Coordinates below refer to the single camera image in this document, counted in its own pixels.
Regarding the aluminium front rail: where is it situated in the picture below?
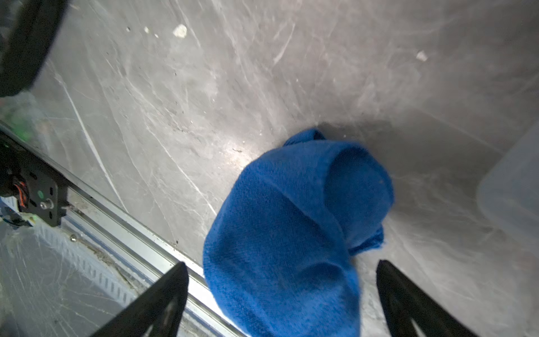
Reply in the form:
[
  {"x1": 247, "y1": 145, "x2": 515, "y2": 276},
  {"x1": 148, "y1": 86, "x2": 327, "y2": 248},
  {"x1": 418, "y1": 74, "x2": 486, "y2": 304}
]
[{"x1": 1, "y1": 127, "x2": 243, "y2": 336}]

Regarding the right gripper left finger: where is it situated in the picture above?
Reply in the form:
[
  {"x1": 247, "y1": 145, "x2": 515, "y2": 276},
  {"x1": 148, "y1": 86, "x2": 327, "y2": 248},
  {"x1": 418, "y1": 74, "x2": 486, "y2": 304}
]
[{"x1": 93, "y1": 262, "x2": 189, "y2": 336}]

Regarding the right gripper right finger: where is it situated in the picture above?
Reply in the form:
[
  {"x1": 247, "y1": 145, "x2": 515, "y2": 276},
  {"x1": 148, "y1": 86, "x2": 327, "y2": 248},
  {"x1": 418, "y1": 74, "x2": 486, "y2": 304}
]
[{"x1": 376, "y1": 260, "x2": 476, "y2": 336}]

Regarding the square clear lunch box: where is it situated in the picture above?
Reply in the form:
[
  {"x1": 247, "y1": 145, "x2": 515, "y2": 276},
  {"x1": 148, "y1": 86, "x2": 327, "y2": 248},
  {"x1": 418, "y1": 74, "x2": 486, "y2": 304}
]
[{"x1": 477, "y1": 124, "x2": 538, "y2": 256}]

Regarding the blue cleaning cloth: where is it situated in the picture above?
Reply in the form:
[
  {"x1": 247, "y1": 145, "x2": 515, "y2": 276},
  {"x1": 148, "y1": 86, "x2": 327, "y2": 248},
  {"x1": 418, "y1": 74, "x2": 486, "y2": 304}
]
[{"x1": 203, "y1": 129, "x2": 394, "y2": 336}]

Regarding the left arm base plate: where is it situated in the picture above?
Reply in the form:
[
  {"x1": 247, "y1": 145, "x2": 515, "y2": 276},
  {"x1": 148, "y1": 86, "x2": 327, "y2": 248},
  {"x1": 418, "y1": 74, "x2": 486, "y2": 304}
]
[{"x1": 1, "y1": 133, "x2": 69, "y2": 227}]

